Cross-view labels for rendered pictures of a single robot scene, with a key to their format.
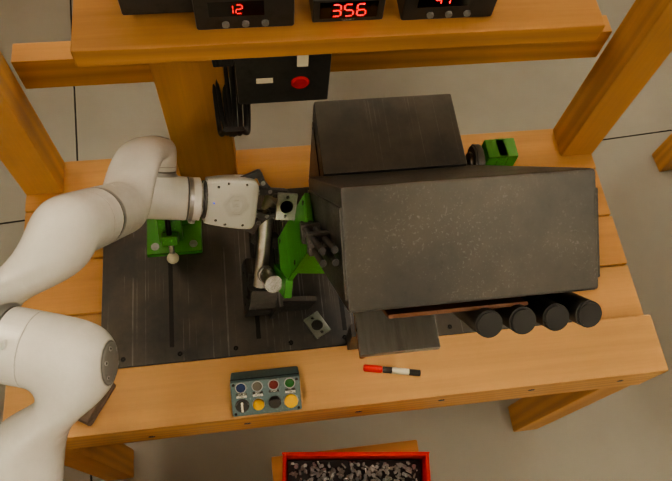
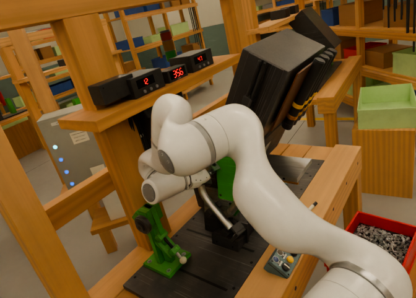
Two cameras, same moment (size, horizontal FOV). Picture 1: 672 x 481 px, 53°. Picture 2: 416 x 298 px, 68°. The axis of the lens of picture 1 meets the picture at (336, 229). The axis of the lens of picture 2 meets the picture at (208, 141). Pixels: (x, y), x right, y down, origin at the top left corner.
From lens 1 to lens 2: 1.00 m
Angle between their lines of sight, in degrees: 47
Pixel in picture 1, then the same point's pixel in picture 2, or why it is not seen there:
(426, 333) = (302, 160)
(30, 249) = (171, 99)
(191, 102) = (137, 176)
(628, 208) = not seen: hidden behind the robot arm
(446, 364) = (317, 195)
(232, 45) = (153, 95)
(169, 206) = (176, 178)
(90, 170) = (99, 287)
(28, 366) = (224, 117)
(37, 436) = (260, 147)
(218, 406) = (277, 284)
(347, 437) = not seen: outside the picture
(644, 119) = not seen: hidden behind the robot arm
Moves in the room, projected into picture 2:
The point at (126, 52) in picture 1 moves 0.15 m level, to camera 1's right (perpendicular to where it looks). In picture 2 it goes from (117, 113) to (155, 98)
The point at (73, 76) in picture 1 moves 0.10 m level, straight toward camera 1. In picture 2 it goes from (73, 208) to (96, 207)
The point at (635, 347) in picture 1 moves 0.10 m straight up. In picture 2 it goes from (346, 150) to (345, 134)
